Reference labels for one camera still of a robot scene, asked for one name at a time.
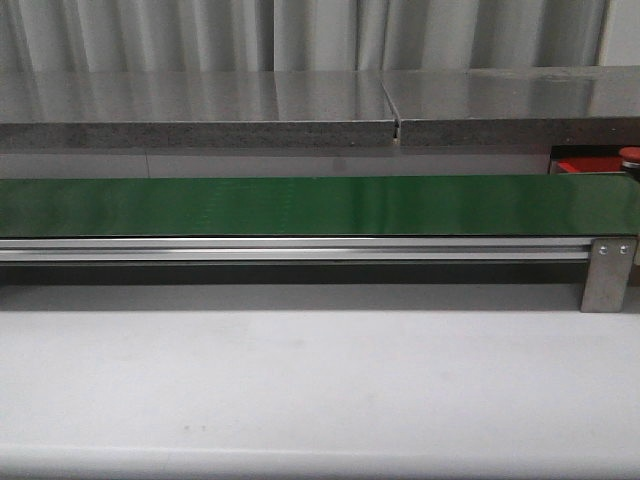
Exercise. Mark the aluminium conveyor side rail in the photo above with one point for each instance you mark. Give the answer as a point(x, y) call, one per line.
point(277, 249)

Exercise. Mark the left grey stone slab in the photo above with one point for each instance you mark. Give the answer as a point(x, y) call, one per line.
point(179, 110)

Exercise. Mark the red mushroom push button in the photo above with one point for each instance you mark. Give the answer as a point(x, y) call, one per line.
point(630, 161)

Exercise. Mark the red plastic bin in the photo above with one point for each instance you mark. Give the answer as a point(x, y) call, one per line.
point(583, 165)

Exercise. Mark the steel conveyor support bracket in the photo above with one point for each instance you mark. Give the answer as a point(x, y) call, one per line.
point(610, 265)

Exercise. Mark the right grey stone slab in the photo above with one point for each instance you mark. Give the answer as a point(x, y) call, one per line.
point(545, 106)

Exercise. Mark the green conveyor belt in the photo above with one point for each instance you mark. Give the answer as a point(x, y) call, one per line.
point(493, 205)

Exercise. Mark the grey pleated curtain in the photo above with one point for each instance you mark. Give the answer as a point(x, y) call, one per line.
point(146, 36)

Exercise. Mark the grey stone slab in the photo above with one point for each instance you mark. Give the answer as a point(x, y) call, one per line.
point(179, 110)
point(545, 106)

